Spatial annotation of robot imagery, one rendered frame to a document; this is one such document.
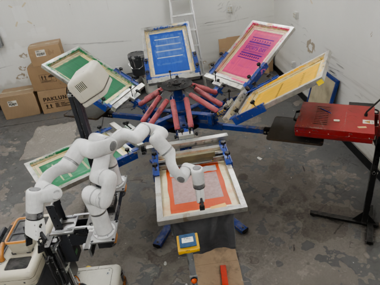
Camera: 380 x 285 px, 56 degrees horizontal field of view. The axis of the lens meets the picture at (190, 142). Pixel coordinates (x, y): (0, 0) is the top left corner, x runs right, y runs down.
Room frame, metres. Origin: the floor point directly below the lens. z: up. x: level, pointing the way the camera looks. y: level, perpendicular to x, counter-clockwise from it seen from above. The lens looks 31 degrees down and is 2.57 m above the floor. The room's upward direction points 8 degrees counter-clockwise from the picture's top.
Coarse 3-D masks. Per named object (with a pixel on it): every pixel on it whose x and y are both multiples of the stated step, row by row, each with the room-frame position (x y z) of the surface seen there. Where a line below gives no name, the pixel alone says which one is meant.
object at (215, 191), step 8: (208, 176) 2.13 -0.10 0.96; (216, 176) 2.12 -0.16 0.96; (208, 184) 2.04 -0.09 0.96; (216, 184) 2.03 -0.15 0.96; (224, 184) 2.01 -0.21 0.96; (208, 192) 1.95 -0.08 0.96; (216, 192) 1.94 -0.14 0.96; (224, 192) 1.93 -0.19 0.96; (208, 200) 1.87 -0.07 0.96; (216, 200) 1.86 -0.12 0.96; (224, 200) 1.85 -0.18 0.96
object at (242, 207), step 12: (228, 168) 2.15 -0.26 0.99; (156, 180) 2.12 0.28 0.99; (156, 192) 1.98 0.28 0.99; (240, 192) 1.86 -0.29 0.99; (156, 204) 1.86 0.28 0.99; (240, 204) 1.75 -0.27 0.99; (168, 216) 1.73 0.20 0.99; (180, 216) 1.71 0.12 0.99; (192, 216) 1.70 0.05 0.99; (204, 216) 1.70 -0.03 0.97; (216, 216) 1.71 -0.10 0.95
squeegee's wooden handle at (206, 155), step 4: (204, 152) 2.30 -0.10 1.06; (208, 152) 2.30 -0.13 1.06; (212, 152) 2.29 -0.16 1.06; (176, 156) 2.30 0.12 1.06; (180, 156) 2.29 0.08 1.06; (184, 156) 2.29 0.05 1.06; (188, 156) 2.28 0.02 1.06; (192, 156) 2.28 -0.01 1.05; (196, 156) 2.28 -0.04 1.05; (200, 156) 2.29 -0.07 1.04; (204, 156) 2.29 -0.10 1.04; (208, 156) 2.29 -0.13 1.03; (212, 156) 2.29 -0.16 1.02; (176, 160) 2.28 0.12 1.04; (180, 160) 2.28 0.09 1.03; (184, 160) 2.28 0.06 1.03; (188, 160) 2.28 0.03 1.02; (192, 160) 2.28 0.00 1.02; (196, 160) 2.28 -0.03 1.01; (200, 160) 2.29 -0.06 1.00; (204, 160) 2.29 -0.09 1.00; (212, 160) 2.29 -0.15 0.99; (176, 164) 2.28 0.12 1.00; (180, 164) 2.28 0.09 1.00
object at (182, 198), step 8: (168, 176) 2.20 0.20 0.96; (168, 184) 2.10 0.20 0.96; (176, 184) 2.09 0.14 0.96; (184, 184) 2.07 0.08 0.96; (192, 184) 2.06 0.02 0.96; (168, 192) 2.01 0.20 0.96; (176, 192) 2.00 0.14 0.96; (184, 192) 1.98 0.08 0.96; (192, 192) 1.97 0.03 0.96; (176, 200) 1.91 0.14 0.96; (184, 200) 1.90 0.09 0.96; (192, 200) 1.89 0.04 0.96; (176, 208) 1.83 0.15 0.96; (184, 208) 1.82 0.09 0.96; (192, 208) 1.81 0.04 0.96
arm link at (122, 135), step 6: (138, 126) 1.89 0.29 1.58; (144, 126) 1.89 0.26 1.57; (114, 132) 2.02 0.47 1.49; (120, 132) 1.86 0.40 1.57; (126, 132) 1.82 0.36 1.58; (132, 132) 1.81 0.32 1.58; (138, 132) 1.82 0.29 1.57; (144, 132) 1.84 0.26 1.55; (114, 138) 1.88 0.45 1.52; (120, 138) 1.85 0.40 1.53; (126, 138) 1.81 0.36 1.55; (132, 138) 1.79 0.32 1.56; (138, 138) 1.79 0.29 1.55; (144, 138) 1.83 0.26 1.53; (120, 144) 1.87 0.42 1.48
